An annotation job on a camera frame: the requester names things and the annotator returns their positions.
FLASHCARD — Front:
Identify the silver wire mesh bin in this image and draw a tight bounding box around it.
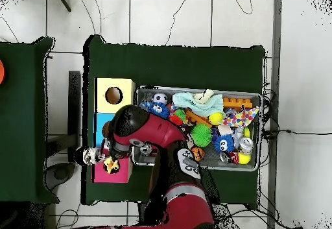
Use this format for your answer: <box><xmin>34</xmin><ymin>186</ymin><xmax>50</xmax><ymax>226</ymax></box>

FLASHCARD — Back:
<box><xmin>130</xmin><ymin>84</ymin><xmax>263</xmax><ymax>172</ymax></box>

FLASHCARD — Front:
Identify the small blue spiky ball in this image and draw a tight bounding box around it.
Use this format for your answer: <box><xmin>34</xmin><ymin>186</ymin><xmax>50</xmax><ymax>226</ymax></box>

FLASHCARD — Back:
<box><xmin>212</xmin><ymin>134</ymin><xmax>235</xmax><ymax>153</ymax></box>

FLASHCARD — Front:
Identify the black upright panel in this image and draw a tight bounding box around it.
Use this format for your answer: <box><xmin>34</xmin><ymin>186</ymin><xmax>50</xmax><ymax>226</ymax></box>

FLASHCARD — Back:
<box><xmin>45</xmin><ymin>70</ymin><xmax>82</xmax><ymax>191</ymax></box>

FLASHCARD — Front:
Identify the cream yellow cloth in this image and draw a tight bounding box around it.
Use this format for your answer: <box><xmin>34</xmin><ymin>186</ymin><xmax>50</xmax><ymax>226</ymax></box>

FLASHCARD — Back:
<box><xmin>193</xmin><ymin>88</ymin><xmax>215</xmax><ymax>104</ymax></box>

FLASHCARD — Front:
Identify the black and white soccer ball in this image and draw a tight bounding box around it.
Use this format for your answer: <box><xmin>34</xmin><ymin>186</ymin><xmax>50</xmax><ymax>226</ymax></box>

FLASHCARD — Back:
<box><xmin>152</xmin><ymin>92</ymin><xmax>169</xmax><ymax>105</ymax></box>

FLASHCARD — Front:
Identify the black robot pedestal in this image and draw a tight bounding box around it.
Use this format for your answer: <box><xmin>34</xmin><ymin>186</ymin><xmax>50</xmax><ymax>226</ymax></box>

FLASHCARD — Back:
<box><xmin>138</xmin><ymin>202</ymin><xmax>156</xmax><ymax>227</ymax></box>

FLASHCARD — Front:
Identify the wooden box with three holes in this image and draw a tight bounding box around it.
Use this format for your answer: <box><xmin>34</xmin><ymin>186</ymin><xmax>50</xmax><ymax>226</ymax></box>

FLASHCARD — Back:
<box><xmin>91</xmin><ymin>77</ymin><xmax>136</xmax><ymax>184</ymax></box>

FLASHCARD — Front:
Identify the mint green cloth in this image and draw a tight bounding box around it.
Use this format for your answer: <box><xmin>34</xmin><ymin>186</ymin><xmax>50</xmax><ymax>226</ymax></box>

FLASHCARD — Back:
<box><xmin>172</xmin><ymin>91</ymin><xmax>224</xmax><ymax>117</ymax></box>

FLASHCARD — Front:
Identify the yellow ball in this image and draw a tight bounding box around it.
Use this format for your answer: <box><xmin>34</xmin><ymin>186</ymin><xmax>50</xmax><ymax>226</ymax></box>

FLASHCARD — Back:
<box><xmin>237</xmin><ymin>152</ymin><xmax>252</xmax><ymax>165</ymax></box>

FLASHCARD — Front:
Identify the yellow plush duck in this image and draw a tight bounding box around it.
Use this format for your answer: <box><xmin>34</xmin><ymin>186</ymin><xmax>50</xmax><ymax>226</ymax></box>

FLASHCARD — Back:
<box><xmin>102</xmin><ymin>156</ymin><xmax>121</xmax><ymax>175</ymax></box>

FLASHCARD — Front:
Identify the large green spiky ball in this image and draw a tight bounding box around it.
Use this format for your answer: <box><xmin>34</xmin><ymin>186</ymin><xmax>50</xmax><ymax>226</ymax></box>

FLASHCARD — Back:
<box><xmin>191</xmin><ymin>123</ymin><xmax>213</xmax><ymax>147</ymax></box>

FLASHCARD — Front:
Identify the blue spiky ball with eyes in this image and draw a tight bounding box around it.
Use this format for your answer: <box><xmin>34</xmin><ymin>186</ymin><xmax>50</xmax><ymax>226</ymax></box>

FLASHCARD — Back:
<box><xmin>139</xmin><ymin>101</ymin><xmax>171</xmax><ymax>120</ymax></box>

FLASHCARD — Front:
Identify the colourful polka dot cloth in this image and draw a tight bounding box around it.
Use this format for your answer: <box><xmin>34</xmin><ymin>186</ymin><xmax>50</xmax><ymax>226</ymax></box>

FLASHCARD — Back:
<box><xmin>223</xmin><ymin>106</ymin><xmax>260</xmax><ymax>128</ymax></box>

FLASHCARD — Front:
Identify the silver metal can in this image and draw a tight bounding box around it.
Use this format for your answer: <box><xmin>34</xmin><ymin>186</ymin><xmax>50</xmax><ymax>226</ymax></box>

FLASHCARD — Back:
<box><xmin>238</xmin><ymin>136</ymin><xmax>255</xmax><ymax>154</ymax></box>

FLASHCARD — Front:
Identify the light wooden block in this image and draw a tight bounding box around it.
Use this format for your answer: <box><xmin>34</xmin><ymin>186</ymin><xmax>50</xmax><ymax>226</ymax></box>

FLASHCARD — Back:
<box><xmin>217</xmin><ymin>124</ymin><xmax>233</xmax><ymax>136</ymax></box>

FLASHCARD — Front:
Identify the orange basketball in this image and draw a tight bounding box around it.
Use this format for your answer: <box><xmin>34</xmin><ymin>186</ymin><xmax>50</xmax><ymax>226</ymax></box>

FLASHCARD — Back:
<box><xmin>191</xmin><ymin>147</ymin><xmax>205</xmax><ymax>162</ymax></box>

